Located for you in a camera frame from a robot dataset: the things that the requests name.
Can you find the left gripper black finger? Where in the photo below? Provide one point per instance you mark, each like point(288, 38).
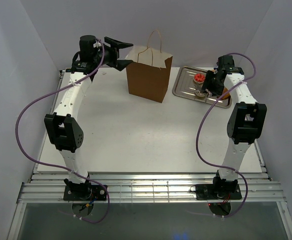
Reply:
point(117, 44)
point(121, 64)

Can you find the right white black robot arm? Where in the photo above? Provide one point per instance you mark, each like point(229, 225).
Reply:
point(243, 128)

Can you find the metal tray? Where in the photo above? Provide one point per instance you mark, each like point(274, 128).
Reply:
point(185, 86)

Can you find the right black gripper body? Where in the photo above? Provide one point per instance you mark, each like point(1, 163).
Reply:
point(212, 83)

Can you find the brown paper bag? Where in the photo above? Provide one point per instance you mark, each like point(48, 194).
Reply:
point(149, 73)

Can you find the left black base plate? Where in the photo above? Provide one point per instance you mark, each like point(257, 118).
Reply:
point(95, 192)

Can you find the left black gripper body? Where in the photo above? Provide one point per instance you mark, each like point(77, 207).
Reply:
point(110, 56)

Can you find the brown croissant bread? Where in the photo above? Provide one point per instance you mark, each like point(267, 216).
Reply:
point(225, 94)

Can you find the aluminium rail frame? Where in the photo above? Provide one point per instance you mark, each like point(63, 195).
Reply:
point(147, 188)

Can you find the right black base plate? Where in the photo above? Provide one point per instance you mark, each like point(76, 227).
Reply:
point(209, 192)

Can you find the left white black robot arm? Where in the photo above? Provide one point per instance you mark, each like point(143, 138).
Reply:
point(64, 132)

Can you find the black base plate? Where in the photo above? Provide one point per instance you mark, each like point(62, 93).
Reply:
point(209, 192)
point(95, 192)

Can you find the red strawberry tart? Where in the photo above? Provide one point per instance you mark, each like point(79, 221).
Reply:
point(199, 78)

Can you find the white sprinkled donut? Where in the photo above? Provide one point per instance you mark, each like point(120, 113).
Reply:
point(200, 94)

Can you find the metal tongs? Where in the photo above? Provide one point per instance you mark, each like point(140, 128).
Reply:
point(198, 87)

